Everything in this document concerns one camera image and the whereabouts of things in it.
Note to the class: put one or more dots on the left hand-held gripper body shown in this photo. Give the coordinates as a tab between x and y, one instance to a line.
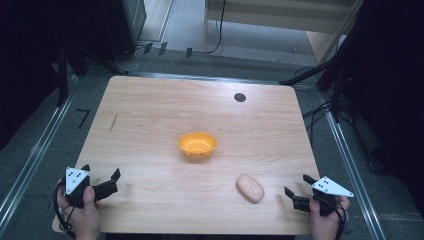
77	191

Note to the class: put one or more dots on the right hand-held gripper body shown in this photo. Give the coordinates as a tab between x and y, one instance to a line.
328	186

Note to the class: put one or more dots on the person's left hand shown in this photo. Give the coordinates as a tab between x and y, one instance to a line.
85	220

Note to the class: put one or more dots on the person's right hand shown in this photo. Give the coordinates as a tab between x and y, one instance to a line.
325	225

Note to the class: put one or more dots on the pink oval soap bar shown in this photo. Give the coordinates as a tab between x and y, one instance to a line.
250	188

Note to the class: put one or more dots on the orange perforated plastic bowl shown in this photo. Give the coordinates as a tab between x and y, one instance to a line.
197	144

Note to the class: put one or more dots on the black metal stand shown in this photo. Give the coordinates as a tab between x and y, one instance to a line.
336	90

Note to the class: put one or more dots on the black round table grommet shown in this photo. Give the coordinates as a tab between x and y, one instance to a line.
240	97

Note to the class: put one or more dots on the black tape strip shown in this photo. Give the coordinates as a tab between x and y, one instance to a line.
189	52
162	48
147	48

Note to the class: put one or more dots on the dark cabinet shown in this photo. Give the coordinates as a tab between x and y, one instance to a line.
123	26

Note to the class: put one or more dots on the light wooden furniture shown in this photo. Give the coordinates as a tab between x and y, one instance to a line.
283	15

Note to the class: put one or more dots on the metal floor rail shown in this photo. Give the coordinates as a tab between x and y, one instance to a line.
200	77
36	156
353	166

